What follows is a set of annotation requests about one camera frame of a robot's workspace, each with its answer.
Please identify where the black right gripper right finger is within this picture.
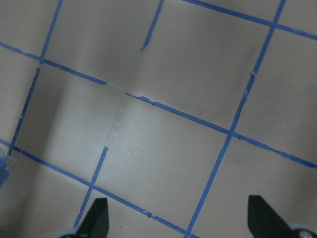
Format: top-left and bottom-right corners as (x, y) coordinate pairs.
(248, 195), (293, 238)

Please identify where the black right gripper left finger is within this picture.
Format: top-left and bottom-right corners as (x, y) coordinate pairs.
(74, 198), (109, 238)

